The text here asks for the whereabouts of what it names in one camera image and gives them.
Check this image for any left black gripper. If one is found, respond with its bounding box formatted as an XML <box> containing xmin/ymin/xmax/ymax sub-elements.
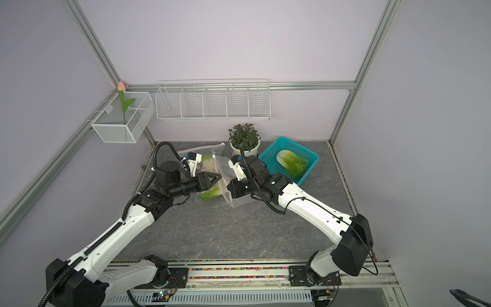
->
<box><xmin>169</xmin><ymin>171</ymin><xmax>222</xmax><ymax>199</ymax></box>

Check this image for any chinese cabbage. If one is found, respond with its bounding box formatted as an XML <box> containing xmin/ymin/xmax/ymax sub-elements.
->
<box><xmin>276</xmin><ymin>150</ymin><xmax>309</xmax><ymax>179</ymax></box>
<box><xmin>199</xmin><ymin>185</ymin><xmax>222</xmax><ymax>200</ymax></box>

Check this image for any clear pink-dotted zipper bag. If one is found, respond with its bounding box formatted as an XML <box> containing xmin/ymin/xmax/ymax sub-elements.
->
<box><xmin>178</xmin><ymin>143</ymin><xmax>225</xmax><ymax>202</ymax></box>

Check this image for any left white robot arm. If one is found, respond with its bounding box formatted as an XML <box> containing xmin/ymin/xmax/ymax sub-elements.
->
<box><xmin>39</xmin><ymin>141</ymin><xmax>221</xmax><ymax>306</ymax></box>

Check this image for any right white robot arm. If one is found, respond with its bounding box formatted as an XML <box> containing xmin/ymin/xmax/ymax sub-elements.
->
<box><xmin>227</xmin><ymin>155</ymin><xmax>375</xmax><ymax>287</ymax></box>

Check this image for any teal plastic basket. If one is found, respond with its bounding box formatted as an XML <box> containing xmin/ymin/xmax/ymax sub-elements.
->
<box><xmin>259</xmin><ymin>137</ymin><xmax>320</xmax><ymax>185</ymax></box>

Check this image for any potted green plant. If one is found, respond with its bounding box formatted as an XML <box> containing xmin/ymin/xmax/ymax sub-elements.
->
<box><xmin>228</xmin><ymin>123</ymin><xmax>261</xmax><ymax>157</ymax></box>

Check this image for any artificial pink tulip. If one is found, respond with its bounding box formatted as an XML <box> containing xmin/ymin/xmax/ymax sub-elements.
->
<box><xmin>117</xmin><ymin>81</ymin><xmax>135</xmax><ymax>124</ymax></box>

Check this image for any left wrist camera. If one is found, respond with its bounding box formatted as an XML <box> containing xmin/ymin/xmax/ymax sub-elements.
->
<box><xmin>182</xmin><ymin>152</ymin><xmax>202</xmax><ymax>177</ymax></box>

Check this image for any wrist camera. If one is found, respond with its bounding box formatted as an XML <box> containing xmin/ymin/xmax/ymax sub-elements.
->
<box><xmin>182</xmin><ymin>152</ymin><xmax>202</xmax><ymax>177</ymax></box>
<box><xmin>228</xmin><ymin>155</ymin><xmax>247</xmax><ymax>181</ymax></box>

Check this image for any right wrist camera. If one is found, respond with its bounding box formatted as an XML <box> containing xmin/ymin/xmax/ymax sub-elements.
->
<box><xmin>228</xmin><ymin>155</ymin><xmax>247</xmax><ymax>181</ymax></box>

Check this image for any white wire wall rack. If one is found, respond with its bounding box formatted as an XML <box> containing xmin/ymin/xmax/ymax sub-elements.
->
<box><xmin>155</xmin><ymin>79</ymin><xmax>271</xmax><ymax>121</ymax></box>

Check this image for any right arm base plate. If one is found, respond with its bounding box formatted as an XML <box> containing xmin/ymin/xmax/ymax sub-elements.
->
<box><xmin>288</xmin><ymin>265</ymin><xmax>341</xmax><ymax>287</ymax></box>

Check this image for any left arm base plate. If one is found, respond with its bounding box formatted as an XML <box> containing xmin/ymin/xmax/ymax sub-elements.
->
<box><xmin>152</xmin><ymin>267</ymin><xmax>189</xmax><ymax>289</ymax></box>

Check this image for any white mesh wall basket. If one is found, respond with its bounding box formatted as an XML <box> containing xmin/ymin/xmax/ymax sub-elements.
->
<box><xmin>91</xmin><ymin>92</ymin><xmax>155</xmax><ymax>144</ymax></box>

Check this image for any black cable loop corner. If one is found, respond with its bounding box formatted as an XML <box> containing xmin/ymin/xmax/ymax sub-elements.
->
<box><xmin>449</xmin><ymin>289</ymin><xmax>490</xmax><ymax>307</ymax></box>

